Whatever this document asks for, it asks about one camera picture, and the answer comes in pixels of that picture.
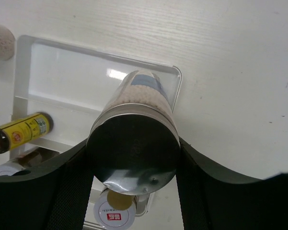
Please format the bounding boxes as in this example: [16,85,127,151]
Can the small yellow-label bottle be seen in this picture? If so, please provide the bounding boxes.
[0,112,54,154]
[107,190,136,211]

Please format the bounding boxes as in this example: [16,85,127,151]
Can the white three-compartment tray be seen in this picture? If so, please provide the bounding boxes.
[13,35,182,220]

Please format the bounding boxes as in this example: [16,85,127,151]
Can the tall blue-label shaker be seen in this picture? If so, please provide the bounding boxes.
[86,70,181,195]
[0,25,15,61]

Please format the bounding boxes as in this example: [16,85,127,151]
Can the white-lid spice jar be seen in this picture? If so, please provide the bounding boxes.
[0,147,60,176]
[93,189,136,230]

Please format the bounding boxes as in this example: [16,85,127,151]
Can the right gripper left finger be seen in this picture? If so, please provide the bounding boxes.
[0,141,93,230]

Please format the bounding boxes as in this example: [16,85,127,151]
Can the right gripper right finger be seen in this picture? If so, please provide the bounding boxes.
[176,140,288,230]

